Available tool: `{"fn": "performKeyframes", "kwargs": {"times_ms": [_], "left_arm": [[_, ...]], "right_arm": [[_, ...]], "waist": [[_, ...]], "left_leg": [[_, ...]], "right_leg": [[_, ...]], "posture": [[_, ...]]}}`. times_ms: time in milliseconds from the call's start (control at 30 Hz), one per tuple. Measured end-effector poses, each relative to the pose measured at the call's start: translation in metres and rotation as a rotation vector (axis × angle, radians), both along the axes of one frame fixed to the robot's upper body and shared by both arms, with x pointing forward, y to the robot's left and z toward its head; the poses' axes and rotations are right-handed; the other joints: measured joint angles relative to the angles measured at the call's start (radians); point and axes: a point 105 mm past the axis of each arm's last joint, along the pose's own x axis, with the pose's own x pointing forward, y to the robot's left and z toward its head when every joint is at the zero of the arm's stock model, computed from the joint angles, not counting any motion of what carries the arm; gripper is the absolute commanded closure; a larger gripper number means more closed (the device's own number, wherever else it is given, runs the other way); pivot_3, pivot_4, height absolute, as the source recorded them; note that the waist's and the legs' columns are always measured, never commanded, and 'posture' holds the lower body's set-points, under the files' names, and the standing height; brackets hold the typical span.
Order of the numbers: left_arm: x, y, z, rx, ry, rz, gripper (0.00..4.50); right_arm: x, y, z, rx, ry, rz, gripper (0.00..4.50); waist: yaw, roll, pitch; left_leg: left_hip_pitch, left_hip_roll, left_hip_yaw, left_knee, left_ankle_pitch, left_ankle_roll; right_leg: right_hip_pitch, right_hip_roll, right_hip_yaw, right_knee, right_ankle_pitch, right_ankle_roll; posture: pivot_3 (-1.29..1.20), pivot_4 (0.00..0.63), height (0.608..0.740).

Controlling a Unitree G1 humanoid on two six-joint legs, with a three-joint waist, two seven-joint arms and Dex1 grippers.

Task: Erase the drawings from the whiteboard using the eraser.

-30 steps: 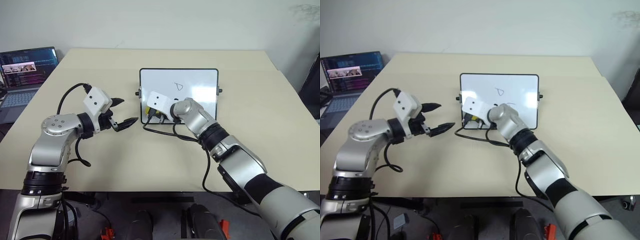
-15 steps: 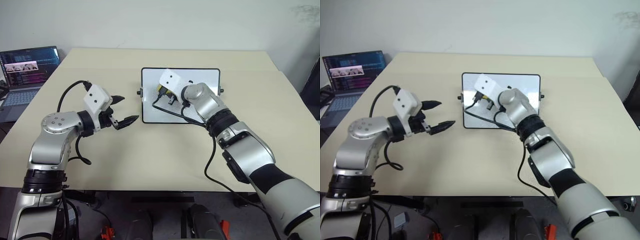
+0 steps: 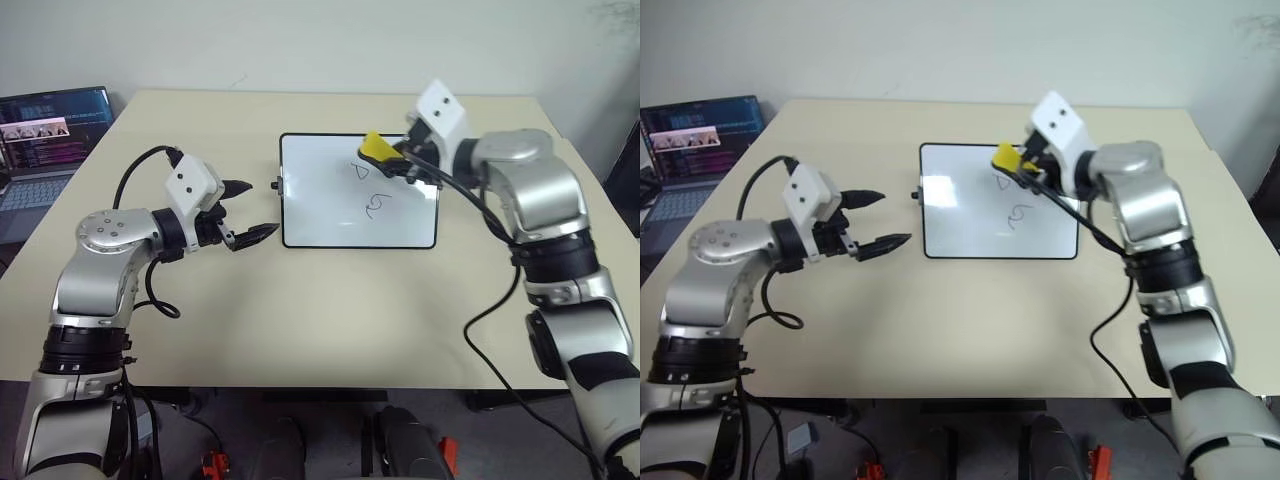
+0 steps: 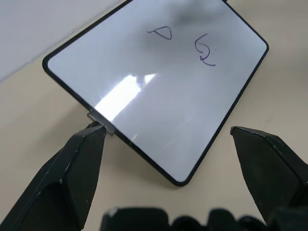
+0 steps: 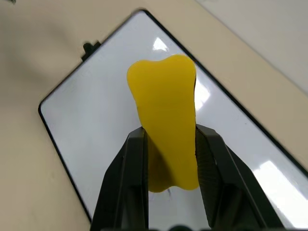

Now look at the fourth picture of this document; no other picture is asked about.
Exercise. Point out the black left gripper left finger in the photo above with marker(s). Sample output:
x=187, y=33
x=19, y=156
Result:
x=62, y=183

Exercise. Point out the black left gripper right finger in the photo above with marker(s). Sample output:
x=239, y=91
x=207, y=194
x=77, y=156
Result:
x=274, y=173

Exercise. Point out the black-framed whiteboard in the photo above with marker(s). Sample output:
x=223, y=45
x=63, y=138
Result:
x=156, y=91

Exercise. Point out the small grey metal clip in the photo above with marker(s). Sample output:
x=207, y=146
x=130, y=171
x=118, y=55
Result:
x=102, y=121

